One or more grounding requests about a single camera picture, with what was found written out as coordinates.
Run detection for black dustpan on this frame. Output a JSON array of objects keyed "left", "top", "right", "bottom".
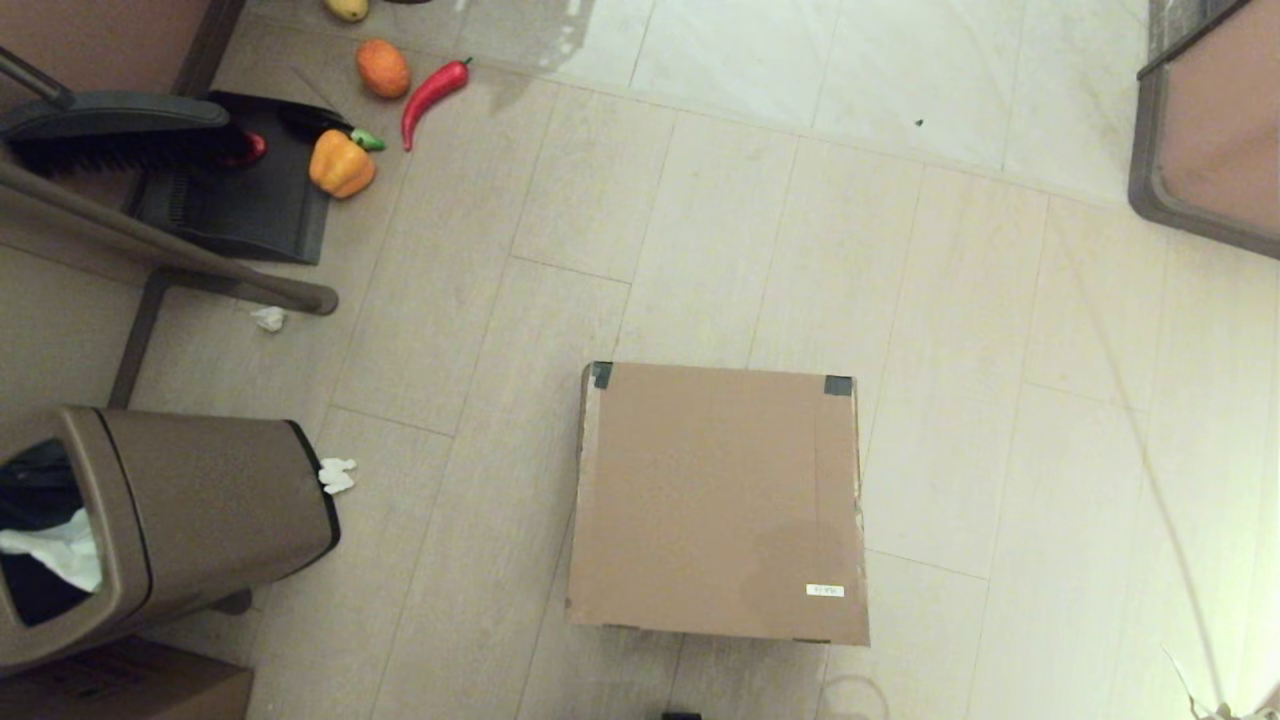
[{"left": 130, "top": 90, "right": 353, "bottom": 266}]

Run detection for orange toy bell pepper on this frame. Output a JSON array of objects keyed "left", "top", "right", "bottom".
[{"left": 308, "top": 128, "right": 378, "bottom": 199}]

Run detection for brown cardboard shoe box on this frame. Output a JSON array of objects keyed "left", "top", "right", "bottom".
[{"left": 565, "top": 360, "right": 871, "bottom": 647}]

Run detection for printed cardboard carton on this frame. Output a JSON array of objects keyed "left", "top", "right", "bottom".
[{"left": 0, "top": 636, "right": 255, "bottom": 720}]

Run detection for brown plastic trash bin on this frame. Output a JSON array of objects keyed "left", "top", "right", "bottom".
[{"left": 0, "top": 405, "right": 342, "bottom": 676}]

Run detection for brown table grey rim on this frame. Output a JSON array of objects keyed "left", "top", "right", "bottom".
[{"left": 1128, "top": 0, "right": 1280, "bottom": 261}]

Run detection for orange toy tangerine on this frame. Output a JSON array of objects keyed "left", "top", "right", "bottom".
[{"left": 356, "top": 38, "right": 412, "bottom": 100}]

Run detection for brown furniture panel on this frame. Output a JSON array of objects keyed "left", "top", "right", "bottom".
[{"left": 0, "top": 0, "right": 249, "bottom": 101}]

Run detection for grey metal furniture frame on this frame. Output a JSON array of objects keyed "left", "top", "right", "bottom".
[{"left": 0, "top": 158, "right": 339, "bottom": 411}]

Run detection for black bin liner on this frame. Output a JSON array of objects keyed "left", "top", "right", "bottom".
[{"left": 0, "top": 440, "right": 101, "bottom": 629}]

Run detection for white crumpled paper waste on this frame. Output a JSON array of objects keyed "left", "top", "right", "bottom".
[{"left": 0, "top": 508, "right": 104, "bottom": 593}]

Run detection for red toy chili pepper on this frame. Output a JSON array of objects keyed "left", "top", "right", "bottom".
[{"left": 401, "top": 58, "right": 472, "bottom": 153}]

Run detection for black floor brush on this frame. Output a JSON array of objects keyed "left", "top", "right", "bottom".
[{"left": 0, "top": 48, "right": 251, "bottom": 179}]

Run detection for dark toy eggplant green stem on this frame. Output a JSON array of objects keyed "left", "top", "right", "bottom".
[{"left": 278, "top": 105, "right": 387, "bottom": 153}]

